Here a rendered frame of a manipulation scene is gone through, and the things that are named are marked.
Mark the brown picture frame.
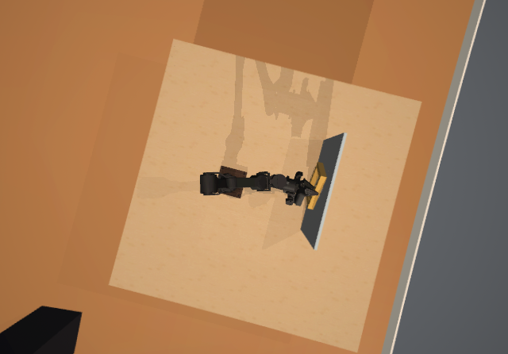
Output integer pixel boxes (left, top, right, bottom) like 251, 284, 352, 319
306, 162, 327, 209

